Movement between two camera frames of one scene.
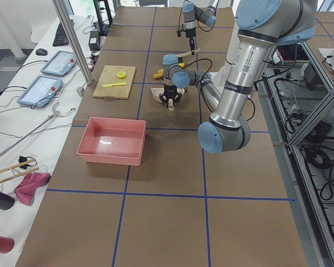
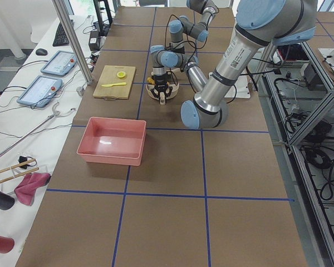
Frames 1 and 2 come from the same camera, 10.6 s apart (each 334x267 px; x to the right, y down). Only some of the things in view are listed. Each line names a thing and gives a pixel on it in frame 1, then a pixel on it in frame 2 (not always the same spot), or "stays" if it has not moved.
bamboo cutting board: x=116 y=82 stays
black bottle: x=0 y=199 stays
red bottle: x=0 y=244 stays
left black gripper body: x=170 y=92 -> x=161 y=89
